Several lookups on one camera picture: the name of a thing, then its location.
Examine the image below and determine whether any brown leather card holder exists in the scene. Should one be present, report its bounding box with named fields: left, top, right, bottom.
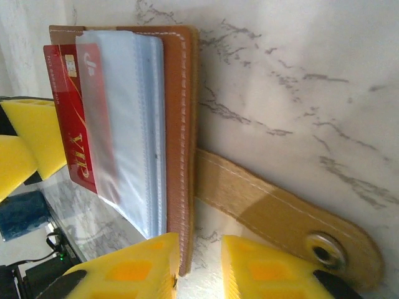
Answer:
left=49, top=24, right=385, bottom=294

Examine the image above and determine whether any red VIP card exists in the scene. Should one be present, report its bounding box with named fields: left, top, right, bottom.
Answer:
left=42, top=42, right=117, bottom=201

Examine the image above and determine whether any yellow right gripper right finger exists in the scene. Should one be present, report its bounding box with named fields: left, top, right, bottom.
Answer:
left=221, top=234, right=363, bottom=299

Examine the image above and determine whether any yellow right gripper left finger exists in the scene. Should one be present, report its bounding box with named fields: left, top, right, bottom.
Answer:
left=40, top=232, right=181, bottom=299

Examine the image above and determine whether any dark blue tub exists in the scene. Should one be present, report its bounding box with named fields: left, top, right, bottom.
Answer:
left=0, top=190, right=53, bottom=243

